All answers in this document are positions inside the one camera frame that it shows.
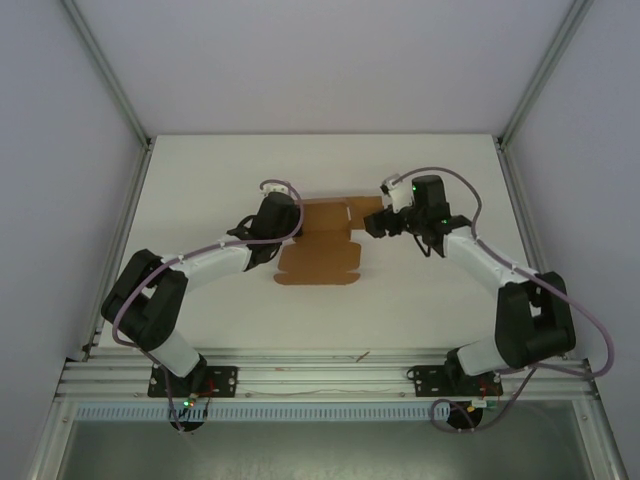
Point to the brown cardboard box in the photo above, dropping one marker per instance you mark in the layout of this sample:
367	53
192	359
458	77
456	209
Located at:
320	260

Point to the grey sheet metal panel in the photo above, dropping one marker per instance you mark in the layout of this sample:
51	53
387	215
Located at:
320	450

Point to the wide aluminium mounting rail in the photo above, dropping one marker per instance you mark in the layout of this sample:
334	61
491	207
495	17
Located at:
320	375

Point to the aluminium frame post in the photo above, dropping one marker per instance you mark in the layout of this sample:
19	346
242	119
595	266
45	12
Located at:
542	70
110	70

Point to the small yellow-tagged connector board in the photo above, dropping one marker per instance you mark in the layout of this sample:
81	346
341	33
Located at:
482	403

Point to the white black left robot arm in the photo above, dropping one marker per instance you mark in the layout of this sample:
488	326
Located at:
215	263

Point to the aluminium table side rail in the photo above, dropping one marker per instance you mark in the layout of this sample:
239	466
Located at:
523	200
132	200

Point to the small green-lit connector board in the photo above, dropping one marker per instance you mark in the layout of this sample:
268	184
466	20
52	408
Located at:
189	400

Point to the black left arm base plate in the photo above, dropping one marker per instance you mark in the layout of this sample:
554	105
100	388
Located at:
225	380

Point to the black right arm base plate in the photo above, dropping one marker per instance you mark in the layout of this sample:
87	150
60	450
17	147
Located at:
425	380

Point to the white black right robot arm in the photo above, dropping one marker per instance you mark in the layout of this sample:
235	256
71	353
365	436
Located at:
480	256

